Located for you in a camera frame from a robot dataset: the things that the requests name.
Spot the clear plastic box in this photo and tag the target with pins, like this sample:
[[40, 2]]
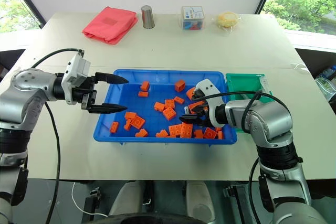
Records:
[[193, 18]]

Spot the green plastic bin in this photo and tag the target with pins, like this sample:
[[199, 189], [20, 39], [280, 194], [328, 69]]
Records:
[[241, 83]]

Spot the light grey rounded shape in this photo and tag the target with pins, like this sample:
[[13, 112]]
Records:
[[126, 197], [200, 200]]

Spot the silver battery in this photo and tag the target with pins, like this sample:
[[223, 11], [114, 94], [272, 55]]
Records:
[[186, 110]]

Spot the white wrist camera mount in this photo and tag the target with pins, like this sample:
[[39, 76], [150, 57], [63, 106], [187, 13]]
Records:
[[76, 70], [210, 86]]

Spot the grey metal cup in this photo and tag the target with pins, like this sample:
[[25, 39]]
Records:
[[148, 16]]

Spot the pink folded cloth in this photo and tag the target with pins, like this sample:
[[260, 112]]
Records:
[[110, 23]]

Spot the blue plastic bin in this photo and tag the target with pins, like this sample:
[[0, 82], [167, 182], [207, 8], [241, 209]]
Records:
[[152, 103]]

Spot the bag of plastic bottles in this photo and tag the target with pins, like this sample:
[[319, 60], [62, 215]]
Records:
[[326, 82]]

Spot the wrapped yellow bun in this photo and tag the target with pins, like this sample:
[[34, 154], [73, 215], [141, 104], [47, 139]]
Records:
[[227, 20]]

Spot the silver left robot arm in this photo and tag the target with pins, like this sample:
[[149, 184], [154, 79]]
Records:
[[29, 87]]

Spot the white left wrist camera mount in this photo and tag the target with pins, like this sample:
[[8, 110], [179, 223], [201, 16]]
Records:
[[76, 70]]

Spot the white label on bin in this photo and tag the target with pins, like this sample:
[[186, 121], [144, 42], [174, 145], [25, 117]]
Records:
[[264, 83]]

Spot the black table clamp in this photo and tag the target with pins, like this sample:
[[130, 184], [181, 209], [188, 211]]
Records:
[[93, 203], [236, 195]]

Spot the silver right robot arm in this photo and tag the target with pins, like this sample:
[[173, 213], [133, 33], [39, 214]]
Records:
[[273, 119]]

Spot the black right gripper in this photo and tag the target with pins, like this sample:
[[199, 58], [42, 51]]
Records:
[[207, 119]]

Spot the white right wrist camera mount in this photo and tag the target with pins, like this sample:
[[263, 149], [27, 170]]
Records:
[[210, 86]]

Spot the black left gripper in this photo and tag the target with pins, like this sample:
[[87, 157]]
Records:
[[85, 93]]

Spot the orange arch toy brick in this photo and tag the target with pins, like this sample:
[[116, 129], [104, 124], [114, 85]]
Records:
[[189, 95]]

